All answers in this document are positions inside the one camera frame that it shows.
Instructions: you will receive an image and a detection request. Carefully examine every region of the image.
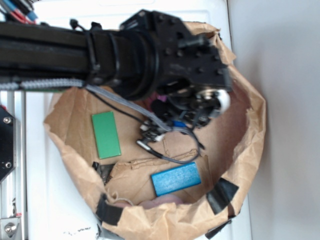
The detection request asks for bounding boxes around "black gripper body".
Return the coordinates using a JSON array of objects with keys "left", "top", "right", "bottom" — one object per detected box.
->
[{"left": 119, "top": 10, "right": 232, "bottom": 128}]

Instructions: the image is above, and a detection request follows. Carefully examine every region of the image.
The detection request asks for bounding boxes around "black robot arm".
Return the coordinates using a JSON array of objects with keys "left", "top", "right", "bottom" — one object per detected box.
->
[{"left": 0, "top": 10, "right": 232, "bottom": 123}]

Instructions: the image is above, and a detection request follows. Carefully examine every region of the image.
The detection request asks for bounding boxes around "blue rectangular block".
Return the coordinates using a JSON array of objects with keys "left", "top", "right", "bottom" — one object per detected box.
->
[{"left": 151, "top": 162, "right": 202, "bottom": 197}]

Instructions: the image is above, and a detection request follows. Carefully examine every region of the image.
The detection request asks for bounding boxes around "green rectangular block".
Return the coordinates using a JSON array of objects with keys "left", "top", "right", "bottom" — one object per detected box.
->
[{"left": 91, "top": 111, "right": 121, "bottom": 159}]

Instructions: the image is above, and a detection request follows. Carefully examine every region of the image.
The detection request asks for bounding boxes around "crumpled brown paper bag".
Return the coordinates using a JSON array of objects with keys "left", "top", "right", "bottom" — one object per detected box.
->
[{"left": 44, "top": 22, "right": 267, "bottom": 240}]

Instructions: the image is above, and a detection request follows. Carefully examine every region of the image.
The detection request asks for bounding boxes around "grey braided cable bundle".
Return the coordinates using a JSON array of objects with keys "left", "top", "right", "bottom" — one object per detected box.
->
[{"left": 0, "top": 77, "right": 206, "bottom": 165}]

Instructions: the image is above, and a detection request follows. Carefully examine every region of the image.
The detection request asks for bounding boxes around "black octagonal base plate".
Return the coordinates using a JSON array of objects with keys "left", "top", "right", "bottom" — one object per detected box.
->
[{"left": 0, "top": 105, "right": 15, "bottom": 183}]

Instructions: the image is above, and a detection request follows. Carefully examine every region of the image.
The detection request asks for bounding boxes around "aluminium extrusion rail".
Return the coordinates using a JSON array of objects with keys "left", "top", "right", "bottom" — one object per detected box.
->
[{"left": 0, "top": 91, "right": 28, "bottom": 240}]

